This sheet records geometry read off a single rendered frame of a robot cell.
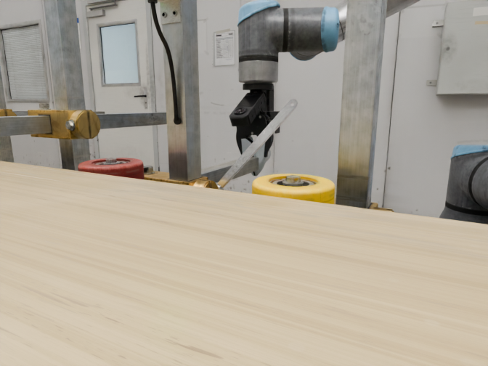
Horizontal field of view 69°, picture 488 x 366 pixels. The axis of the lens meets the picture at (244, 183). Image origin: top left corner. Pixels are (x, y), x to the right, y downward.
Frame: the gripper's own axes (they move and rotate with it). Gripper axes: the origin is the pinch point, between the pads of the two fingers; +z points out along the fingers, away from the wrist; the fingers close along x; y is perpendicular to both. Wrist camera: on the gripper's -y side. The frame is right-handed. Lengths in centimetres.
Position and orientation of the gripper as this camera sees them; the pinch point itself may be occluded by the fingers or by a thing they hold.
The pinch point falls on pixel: (253, 171)
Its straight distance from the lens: 83.7
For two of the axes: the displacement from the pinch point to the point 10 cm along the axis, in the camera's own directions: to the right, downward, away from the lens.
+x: -8.8, -1.0, 4.6
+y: 4.7, -2.0, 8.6
